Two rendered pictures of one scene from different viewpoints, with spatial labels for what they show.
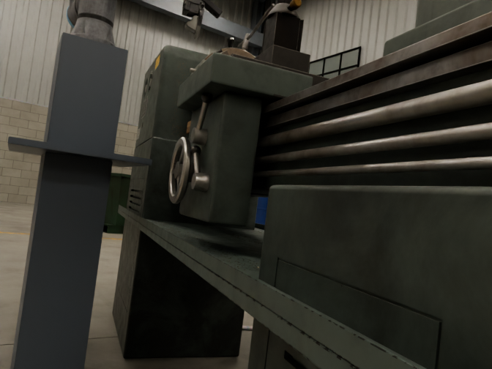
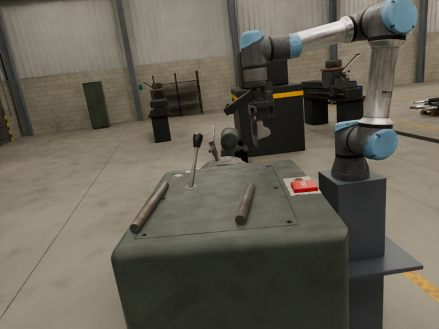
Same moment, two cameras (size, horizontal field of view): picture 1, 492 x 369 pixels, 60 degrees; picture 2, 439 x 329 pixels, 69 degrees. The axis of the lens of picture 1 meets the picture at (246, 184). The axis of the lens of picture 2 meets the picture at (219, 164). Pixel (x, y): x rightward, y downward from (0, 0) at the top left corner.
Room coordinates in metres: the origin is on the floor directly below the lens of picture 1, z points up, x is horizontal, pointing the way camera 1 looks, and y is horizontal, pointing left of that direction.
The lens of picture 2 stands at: (2.79, 0.62, 1.57)
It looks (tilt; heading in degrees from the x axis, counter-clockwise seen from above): 16 degrees down; 205
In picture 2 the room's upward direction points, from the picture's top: 7 degrees counter-clockwise
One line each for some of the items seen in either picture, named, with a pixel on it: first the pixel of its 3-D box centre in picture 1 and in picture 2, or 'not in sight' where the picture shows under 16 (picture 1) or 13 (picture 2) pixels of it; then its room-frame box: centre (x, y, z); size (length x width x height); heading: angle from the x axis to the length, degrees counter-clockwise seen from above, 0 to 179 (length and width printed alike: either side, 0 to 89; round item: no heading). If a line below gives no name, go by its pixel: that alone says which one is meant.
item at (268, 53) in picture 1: (272, 70); not in sight; (1.07, -0.03, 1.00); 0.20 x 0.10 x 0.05; 21
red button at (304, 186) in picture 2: not in sight; (304, 187); (1.99, 0.48, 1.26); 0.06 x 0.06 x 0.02; 21
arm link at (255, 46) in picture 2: not in sight; (253, 49); (1.77, 0.31, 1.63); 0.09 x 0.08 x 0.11; 126
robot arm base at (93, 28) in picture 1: (93, 34); (349, 163); (1.41, 0.57, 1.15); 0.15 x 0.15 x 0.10
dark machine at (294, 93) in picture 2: not in sight; (262, 99); (-3.78, -1.28, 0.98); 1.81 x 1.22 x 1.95; 25
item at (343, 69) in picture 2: not in sight; (332, 93); (-5.56, -0.04, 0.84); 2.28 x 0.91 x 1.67; 33
